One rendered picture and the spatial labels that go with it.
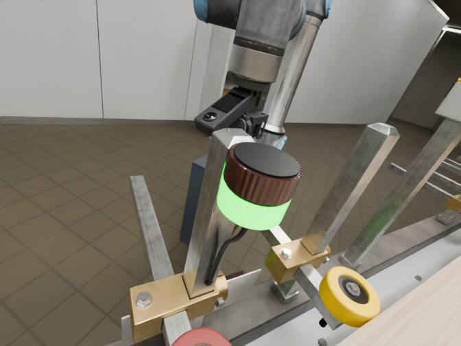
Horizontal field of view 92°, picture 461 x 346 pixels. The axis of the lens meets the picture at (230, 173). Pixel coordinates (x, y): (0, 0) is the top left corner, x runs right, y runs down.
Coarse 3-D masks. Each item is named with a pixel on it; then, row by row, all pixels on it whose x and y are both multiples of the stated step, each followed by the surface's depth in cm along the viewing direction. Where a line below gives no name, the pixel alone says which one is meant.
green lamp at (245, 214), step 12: (228, 192) 17; (228, 204) 17; (240, 204) 16; (252, 204) 16; (288, 204) 18; (228, 216) 18; (240, 216) 17; (252, 216) 17; (264, 216) 17; (276, 216) 17; (252, 228) 17; (264, 228) 17
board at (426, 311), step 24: (456, 264) 46; (432, 288) 39; (456, 288) 40; (384, 312) 32; (408, 312) 33; (432, 312) 34; (456, 312) 36; (360, 336) 29; (384, 336) 29; (408, 336) 30; (432, 336) 31; (456, 336) 32
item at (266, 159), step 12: (240, 144) 18; (252, 144) 19; (264, 144) 20; (240, 156) 16; (252, 156) 17; (264, 156) 17; (276, 156) 18; (288, 156) 19; (252, 168) 15; (264, 168) 16; (276, 168) 16; (288, 168) 17; (216, 204) 22; (228, 240) 24; (216, 264) 27
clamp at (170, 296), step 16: (144, 288) 30; (160, 288) 31; (176, 288) 31; (224, 288) 34; (160, 304) 29; (176, 304) 30; (192, 304) 30; (208, 304) 33; (144, 320) 27; (160, 320) 29; (144, 336) 29
